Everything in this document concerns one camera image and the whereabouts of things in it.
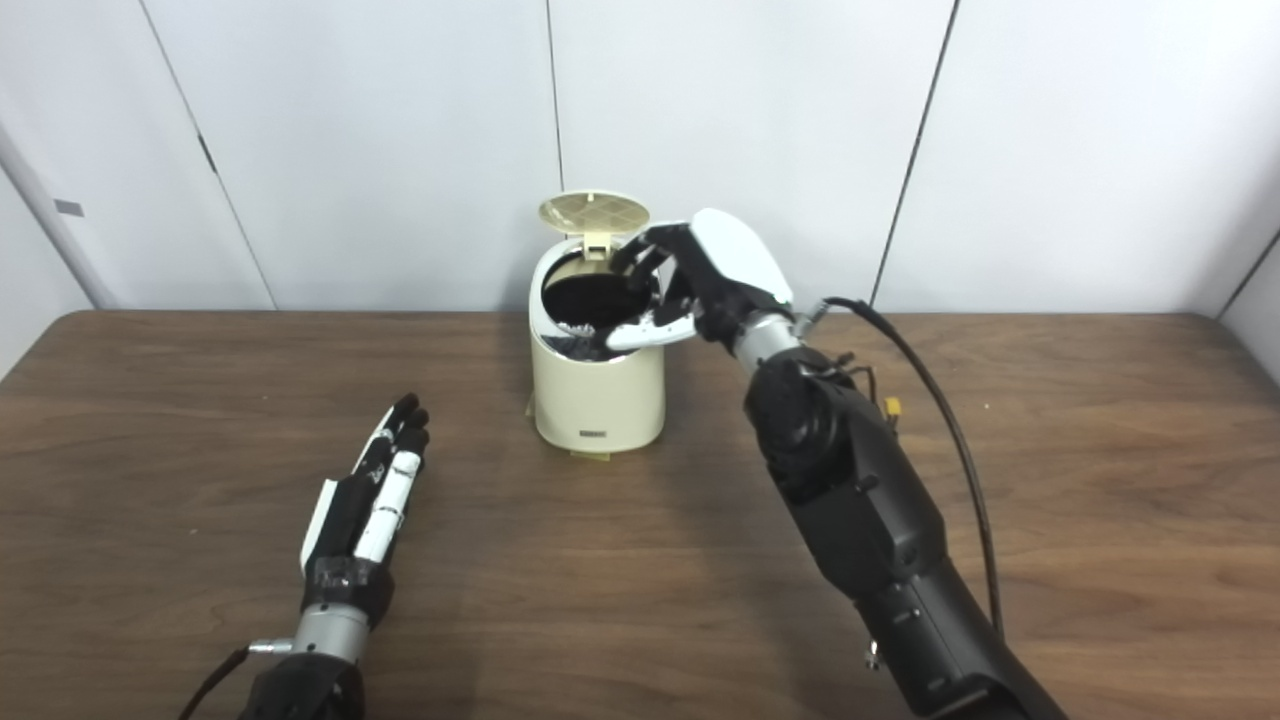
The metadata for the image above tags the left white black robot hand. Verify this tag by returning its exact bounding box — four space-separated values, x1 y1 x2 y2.
300 393 431 626

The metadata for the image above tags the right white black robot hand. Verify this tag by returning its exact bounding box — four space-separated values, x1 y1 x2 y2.
605 208 801 353

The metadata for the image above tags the round cream bin lid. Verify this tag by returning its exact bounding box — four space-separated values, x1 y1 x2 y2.
538 190 651 263

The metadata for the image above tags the cream-colored desktop trash bin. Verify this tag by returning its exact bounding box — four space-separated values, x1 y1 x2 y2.
528 190 667 456

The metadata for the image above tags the yellow tape under bin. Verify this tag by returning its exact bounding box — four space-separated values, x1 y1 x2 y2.
525 395 613 462

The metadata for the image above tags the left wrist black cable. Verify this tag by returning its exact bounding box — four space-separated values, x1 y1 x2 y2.
178 640 296 720

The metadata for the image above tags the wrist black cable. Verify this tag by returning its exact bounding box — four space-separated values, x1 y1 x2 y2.
178 640 296 720
800 297 1006 641

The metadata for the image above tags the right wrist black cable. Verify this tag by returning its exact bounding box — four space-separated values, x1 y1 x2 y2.
800 297 1006 641

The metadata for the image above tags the white wall corner post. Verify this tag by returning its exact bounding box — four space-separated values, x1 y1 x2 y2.
0 125 121 311

